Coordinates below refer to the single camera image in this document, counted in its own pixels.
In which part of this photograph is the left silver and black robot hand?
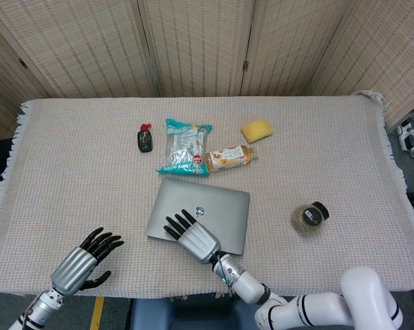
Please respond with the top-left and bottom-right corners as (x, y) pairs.
(50, 226), (125, 297)

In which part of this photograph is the right silver and black robot hand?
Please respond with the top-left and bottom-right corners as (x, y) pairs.
(163, 208), (222, 265)

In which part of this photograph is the silver laptop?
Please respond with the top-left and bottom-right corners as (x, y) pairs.
(145, 177), (251, 256)

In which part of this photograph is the tea bottle with orange label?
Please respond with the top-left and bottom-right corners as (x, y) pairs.
(204, 144), (259, 173)

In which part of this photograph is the beige woven tablecloth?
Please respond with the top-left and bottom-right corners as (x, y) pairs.
(0, 89), (414, 299)

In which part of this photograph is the teal and silver snack bag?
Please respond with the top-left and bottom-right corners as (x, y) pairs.
(155, 118), (214, 178)

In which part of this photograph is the glass jar with black lid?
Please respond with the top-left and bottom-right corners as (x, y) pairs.
(290, 201), (330, 237)

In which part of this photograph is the black bottle with red cap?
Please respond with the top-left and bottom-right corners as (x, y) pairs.
(137, 123), (155, 153)

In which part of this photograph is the yellow sponge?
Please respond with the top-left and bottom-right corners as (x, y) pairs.
(240, 118), (274, 144)

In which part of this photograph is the woven folding screen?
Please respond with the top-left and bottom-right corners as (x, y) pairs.
(0, 0), (414, 142)

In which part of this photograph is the white power strip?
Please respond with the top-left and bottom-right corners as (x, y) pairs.
(395, 118), (414, 152)

